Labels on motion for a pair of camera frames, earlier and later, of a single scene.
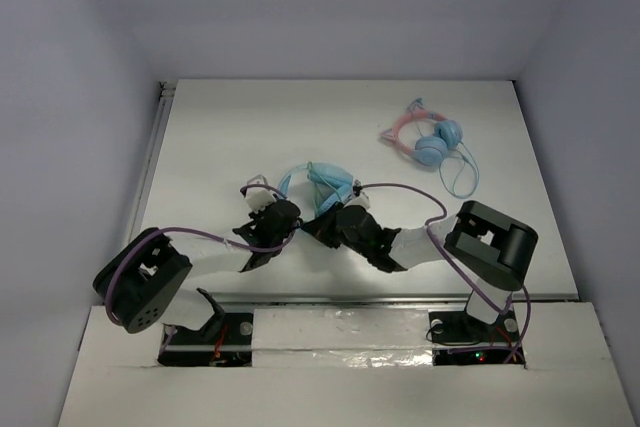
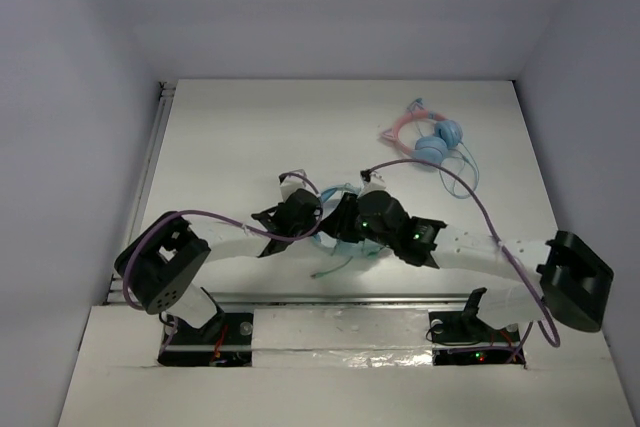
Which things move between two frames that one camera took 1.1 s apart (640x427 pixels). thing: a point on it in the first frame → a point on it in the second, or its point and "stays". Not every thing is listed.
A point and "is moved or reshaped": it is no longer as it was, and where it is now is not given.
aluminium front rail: (382, 298) stays
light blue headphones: (330, 185) is moved or reshaped
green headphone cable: (309, 170) → (345, 262)
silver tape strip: (341, 337) stays
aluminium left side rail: (165, 96) stays
